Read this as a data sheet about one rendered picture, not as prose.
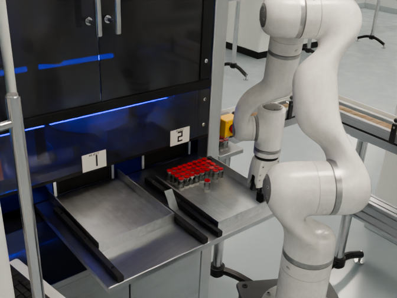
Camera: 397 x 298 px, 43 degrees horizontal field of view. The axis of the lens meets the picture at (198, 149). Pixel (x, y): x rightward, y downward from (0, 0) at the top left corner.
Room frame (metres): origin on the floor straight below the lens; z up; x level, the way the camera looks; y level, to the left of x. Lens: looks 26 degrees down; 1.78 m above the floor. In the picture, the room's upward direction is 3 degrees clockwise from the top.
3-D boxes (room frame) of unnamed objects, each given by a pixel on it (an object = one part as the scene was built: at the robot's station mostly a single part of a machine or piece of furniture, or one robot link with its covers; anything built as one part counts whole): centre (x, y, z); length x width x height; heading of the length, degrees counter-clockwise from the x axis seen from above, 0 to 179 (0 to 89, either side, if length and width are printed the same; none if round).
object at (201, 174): (1.54, -0.01, 0.90); 0.18 x 0.02 x 0.05; 129
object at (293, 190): (0.95, -0.24, 1.16); 0.19 x 0.12 x 0.24; 97
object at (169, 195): (1.33, 0.05, 0.91); 0.14 x 0.03 x 0.06; 39
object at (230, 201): (1.47, -0.06, 0.90); 0.34 x 0.26 x 0.04; 39
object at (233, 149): (1.85, -0.09, 0.87); 0.14 x 0.13 x 0.02; 40
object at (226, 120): (1.81, -0.11, 1.00); 0.08 x 0.07 x 0.07; 40
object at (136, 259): (1.39, 0.10, 0.87); 0.70 x 0.48 x 0.02; 130
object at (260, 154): (1.40, -0.21, 1.09); 0.09 x 0.08 x 0.03; 130
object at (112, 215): (1.34, 0.27, 0.90); 0.34 x 0.26 x 0.04; 40
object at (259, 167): (1.40, -0.21, 1.03); 0.10 x 0.08 x 0.11; 130
